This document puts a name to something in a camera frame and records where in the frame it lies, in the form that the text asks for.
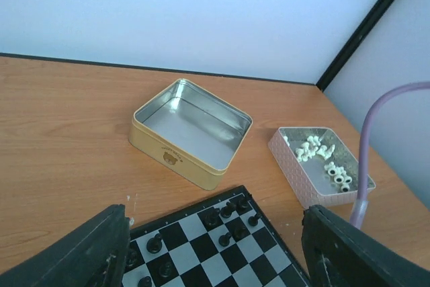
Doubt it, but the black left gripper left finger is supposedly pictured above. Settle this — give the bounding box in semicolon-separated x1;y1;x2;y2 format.
1;204;130;286

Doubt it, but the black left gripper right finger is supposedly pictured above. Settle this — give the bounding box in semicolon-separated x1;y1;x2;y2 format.
301;205;429;286

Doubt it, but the black chess piece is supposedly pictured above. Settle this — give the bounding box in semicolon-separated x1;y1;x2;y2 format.
159;261;173;279

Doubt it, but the black pawn on board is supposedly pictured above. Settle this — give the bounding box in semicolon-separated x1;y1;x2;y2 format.
146;233;163;254

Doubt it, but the white chess pieces pile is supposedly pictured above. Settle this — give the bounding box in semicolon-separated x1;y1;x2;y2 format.
284;135;353;195

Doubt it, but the black white chess board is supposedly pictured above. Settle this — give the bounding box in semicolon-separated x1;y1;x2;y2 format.
122;186;310;286

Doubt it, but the white patterned tin lid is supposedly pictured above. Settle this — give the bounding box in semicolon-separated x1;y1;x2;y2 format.
268;127;359;208

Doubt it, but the gold square tin box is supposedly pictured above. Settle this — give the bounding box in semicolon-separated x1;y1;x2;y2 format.
128;79;253;190

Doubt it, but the black enclosure frame post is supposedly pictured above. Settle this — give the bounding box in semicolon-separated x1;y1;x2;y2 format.
316;0;395;92

